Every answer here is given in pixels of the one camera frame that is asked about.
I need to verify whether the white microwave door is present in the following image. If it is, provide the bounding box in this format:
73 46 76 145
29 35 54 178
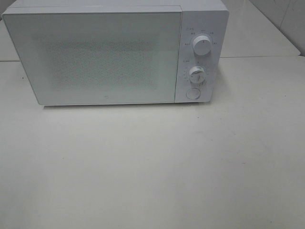
4 12 181 105

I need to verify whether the upper white power knob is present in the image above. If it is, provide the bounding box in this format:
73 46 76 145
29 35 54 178
193 35 212 56

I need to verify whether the white microwave oven body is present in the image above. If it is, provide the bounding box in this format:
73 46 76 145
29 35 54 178
2 0 229 105

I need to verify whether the white timer knob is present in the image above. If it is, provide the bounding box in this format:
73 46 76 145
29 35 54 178
188 66 206 84

